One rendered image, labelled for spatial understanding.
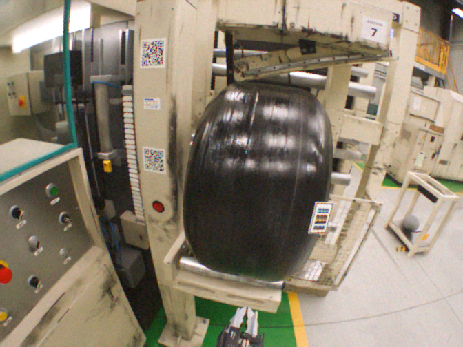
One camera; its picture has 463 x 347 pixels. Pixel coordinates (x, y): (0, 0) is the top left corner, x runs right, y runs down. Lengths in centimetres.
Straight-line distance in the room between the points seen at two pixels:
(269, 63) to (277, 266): 72
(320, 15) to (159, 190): 76
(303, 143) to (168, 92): 35
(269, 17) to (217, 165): 56
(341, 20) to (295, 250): 70
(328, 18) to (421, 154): 436
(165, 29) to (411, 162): 468
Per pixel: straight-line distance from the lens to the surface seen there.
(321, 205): 39
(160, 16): 59
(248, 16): 79
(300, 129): 40
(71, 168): 71
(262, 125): 39
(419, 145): 483
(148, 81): 59
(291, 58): 90
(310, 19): 79
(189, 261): 70
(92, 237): 83
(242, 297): 75
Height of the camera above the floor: 145
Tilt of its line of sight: 25 degrees down
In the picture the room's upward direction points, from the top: 5 degrees clockwise
